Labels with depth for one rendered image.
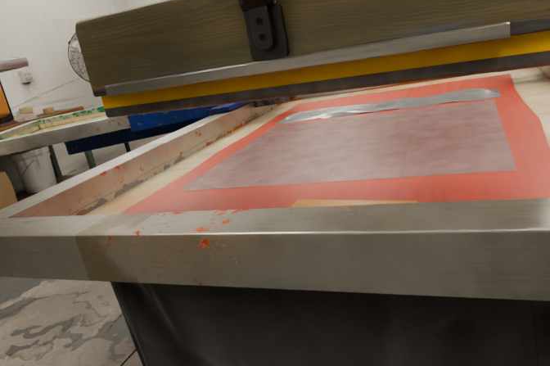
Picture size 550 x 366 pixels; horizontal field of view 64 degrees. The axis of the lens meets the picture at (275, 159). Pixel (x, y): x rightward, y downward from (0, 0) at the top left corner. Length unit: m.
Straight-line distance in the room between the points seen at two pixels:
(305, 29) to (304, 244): 0.18
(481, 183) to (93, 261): 0.30
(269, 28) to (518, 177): 0.23
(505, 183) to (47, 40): 5.11
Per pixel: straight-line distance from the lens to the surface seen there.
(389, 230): 0.24
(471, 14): 0.35
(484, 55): 0.36
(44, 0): 5.45
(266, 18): 0.36
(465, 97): 0.72
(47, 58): 5.25
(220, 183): 0.50
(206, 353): 0.50
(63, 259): 0.38
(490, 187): 0.38
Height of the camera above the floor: 1.09
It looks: 15 degrees down
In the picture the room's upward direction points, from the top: 12 degrees counter-clockwise
